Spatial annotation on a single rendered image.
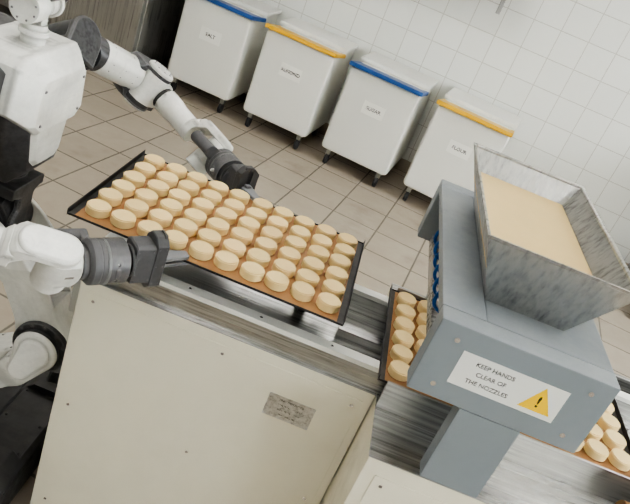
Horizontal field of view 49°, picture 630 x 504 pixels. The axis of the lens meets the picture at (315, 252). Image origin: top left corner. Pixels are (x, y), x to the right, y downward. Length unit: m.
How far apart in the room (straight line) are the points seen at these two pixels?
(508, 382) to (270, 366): 0.53
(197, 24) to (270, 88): 0.69
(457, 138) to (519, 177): 3.02
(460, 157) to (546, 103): 0.88
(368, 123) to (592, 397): 3.75
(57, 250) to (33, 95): 0.40
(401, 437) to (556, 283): 0.45
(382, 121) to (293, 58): 0.75
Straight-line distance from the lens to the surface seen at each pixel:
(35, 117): 1.55
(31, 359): 1.86
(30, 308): 1.84
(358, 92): 4.84
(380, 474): 1.42
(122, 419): 1.76
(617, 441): 1.71
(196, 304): 1.51
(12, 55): 1.53
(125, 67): 1.92
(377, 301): 1.75
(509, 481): 1.54
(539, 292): 1.31
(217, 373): 1.58
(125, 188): 1.58
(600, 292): 1.31
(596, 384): 1.30
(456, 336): 1.22
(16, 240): 1.26
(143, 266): 1.36
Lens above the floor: 1.73
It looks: 27 degrees down
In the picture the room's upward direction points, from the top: 22 degrees clockwise
